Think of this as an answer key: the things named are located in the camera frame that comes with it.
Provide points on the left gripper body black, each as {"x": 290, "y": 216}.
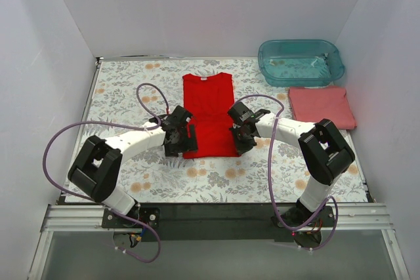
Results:
{"x": 185, "y": 143}

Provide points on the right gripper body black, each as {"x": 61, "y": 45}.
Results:
{"x": 240, "y": 142}

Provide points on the red t shirt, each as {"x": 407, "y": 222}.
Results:
{"x": 209, "y": 99}

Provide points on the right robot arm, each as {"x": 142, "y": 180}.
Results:
{"x": 325, "y": 151}

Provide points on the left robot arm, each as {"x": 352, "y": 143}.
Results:
{"x": 95, "y": 170}

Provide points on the floral tablecloth mat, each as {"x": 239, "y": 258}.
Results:
{"x": 129, "y": 92}

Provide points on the folded pink t shirt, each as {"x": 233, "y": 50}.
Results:
{"x": 313, "y": 105}

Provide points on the teal plastic bin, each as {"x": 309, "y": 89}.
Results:
{"x": 300, "y": 63}

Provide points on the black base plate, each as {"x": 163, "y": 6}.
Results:
{"x": 212, "y": 221}

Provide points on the aluminium frame rail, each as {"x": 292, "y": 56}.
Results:
{"x": 352, "y": 216}

